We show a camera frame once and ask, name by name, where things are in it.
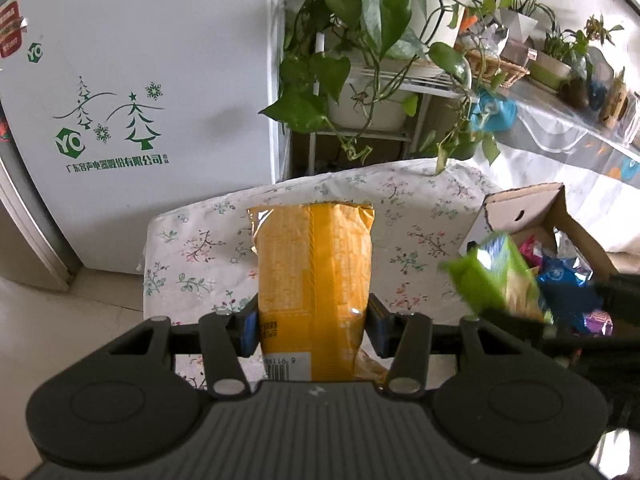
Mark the blue plastic bag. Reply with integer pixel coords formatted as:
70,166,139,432
471,87,519,134

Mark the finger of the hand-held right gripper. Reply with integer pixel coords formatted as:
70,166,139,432
479,307,566,352
592,271,640,321

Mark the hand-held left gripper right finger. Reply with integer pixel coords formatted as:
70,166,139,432
367,294,531,395

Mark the dark round pot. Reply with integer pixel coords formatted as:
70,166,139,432
559,75,592,110

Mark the wicker basket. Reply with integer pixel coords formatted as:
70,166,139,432
454,42,532,92

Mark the silver foil snack packet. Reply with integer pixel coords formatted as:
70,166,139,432
554,229,595,273

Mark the green snack packet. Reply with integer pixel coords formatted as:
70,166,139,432
439,232,554,325

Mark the white angular plant pot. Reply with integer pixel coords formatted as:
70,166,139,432
499,7,540,65

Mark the pink snack packet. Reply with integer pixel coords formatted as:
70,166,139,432
516,239,545,272

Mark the white rectangular planter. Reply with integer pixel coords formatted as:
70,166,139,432
325,55,463,132

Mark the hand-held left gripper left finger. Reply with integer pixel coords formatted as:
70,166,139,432
105,296,261,398

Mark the white metal plant rack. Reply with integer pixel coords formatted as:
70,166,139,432
280,30,482,183

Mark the red refrigerator sticker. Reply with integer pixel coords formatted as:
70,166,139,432
0,2,27,59

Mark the blue bottle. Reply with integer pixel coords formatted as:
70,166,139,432
589,79,609,112

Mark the floral cloth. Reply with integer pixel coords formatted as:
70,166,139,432
137,157,506,392

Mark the blue foil snack packet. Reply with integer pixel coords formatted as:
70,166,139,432
536,254,607,332

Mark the white refrigerator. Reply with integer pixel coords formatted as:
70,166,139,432
0,0,288,292

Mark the small green plant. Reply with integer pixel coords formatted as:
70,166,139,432
542,27,592,62

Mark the cardboard box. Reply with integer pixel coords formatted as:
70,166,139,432
459,182,640,343

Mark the light green plant pot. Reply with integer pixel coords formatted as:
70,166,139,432
529,50,572,93

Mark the purple snack packet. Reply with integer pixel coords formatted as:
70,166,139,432
582,309,616,338

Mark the trailing pothos plant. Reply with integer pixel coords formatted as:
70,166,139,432
259,0,503,177

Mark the orange yellow snack packet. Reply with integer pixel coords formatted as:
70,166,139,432
247,201,376,383

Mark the red leaf plant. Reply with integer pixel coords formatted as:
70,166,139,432
582,14,626,51

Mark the yellow brown carton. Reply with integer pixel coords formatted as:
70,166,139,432
599,67,629,129

